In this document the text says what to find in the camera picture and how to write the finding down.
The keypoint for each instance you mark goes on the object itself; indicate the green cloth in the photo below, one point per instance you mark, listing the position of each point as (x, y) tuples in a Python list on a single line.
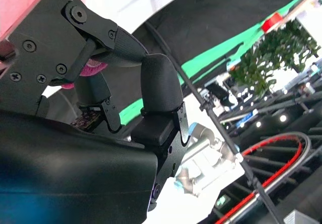
[(213, 55)]

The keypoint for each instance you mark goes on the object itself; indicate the green leafy plant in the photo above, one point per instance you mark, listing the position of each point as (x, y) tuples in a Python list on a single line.
[(271, 55)]

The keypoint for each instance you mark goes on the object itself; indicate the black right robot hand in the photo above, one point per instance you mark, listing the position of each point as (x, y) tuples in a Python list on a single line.
[(75, 171)]

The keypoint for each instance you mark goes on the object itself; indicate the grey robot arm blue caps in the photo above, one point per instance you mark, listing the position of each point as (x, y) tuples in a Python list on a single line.
[(201, 136)]

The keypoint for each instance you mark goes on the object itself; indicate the black backdrop cloth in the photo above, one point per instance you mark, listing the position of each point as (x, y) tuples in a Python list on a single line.
[(213, 15)]

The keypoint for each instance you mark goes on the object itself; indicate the pink plush beaver doll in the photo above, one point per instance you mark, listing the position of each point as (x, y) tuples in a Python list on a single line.
[(15, 2)]

